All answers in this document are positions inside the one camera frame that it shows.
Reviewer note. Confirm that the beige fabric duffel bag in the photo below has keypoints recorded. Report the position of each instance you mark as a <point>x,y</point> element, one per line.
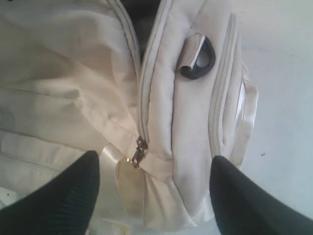
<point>72,79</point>

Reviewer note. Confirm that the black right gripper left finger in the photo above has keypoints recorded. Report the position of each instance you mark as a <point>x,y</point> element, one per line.
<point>64,206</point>

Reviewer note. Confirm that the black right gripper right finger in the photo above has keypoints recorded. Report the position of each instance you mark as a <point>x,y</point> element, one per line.
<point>241,207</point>

